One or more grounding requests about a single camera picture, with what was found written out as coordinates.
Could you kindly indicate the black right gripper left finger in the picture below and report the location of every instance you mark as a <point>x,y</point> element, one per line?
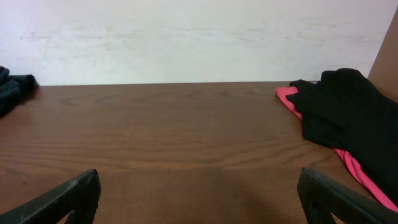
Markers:
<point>76,200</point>

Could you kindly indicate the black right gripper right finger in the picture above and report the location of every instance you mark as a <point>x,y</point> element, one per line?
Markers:
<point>323,199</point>

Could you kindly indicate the plain black t-shirt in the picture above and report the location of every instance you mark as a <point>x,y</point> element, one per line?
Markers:
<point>344,110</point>

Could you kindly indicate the red garment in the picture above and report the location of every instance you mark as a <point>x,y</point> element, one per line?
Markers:
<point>350,162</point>

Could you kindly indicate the folded dark blue garment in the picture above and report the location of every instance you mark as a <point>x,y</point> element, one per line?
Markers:
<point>15,89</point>

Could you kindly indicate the brown cardboard box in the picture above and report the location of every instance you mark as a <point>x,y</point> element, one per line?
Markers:
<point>383,74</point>

